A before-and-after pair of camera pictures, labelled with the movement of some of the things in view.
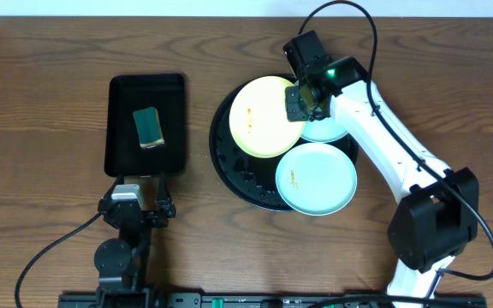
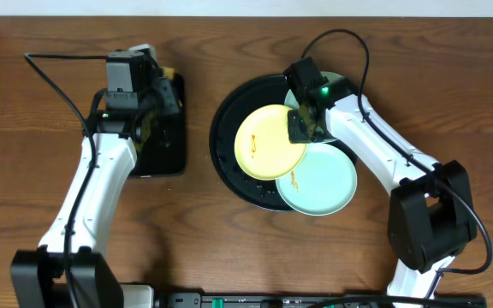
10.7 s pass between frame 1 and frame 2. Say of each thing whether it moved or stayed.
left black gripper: moved
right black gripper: moved
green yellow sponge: moved
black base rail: stayed
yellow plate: moved
